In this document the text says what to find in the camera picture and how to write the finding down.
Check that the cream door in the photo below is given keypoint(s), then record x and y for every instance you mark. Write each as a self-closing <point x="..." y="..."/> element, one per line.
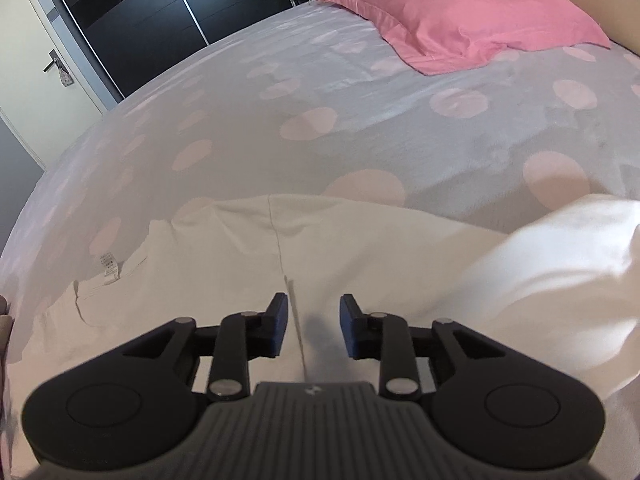
<point x="45" y="105"/>

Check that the polka dot bed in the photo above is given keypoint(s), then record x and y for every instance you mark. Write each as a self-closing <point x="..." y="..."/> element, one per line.
<point x="350" y="110"/>

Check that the black wardrobe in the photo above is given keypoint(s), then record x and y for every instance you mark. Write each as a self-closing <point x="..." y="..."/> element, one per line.
<point x="145" y="15"/>

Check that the pink pillow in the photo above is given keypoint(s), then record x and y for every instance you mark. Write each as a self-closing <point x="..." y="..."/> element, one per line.
<point x="465" y="10"/>

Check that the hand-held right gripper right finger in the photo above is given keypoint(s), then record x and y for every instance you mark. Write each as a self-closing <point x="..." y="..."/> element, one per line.
<point x="350" y="330"/>

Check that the small hanging sachet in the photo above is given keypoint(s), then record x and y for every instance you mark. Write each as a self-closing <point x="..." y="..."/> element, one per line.
<point x="65" y="76"/>

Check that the white garment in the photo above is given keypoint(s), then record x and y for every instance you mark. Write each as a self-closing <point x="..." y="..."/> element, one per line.
<point x="380" y="265"/>

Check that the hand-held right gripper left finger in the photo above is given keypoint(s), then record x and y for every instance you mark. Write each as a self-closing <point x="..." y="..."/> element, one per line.
<point x="277" y="327"/>

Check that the beige folded garment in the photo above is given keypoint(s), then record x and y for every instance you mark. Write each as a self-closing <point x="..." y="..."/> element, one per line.
<point x="4" y="330"/>

